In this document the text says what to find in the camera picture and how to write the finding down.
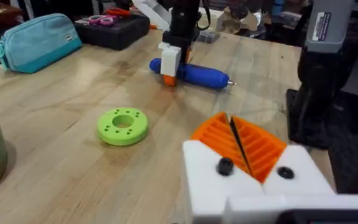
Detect small grey box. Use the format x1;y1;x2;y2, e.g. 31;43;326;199
196;30;221;44

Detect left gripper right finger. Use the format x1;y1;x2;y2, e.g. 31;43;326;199
230;116;336;196

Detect green disc with holes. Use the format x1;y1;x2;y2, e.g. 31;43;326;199
96;107;149;147

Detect blue electric screwdriver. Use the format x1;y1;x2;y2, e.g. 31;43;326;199
149;57;239;91

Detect black cable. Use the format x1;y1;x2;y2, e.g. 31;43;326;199
196;0;211;32

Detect crumpled brown paper heap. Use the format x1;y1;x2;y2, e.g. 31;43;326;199
215;5;267;40

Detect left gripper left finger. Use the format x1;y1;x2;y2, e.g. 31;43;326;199
181;112;264;224

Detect black box with tools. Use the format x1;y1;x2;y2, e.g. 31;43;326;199
73;7;151;51

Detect teal zip pouch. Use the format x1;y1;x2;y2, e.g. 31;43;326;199
0;12;83;75

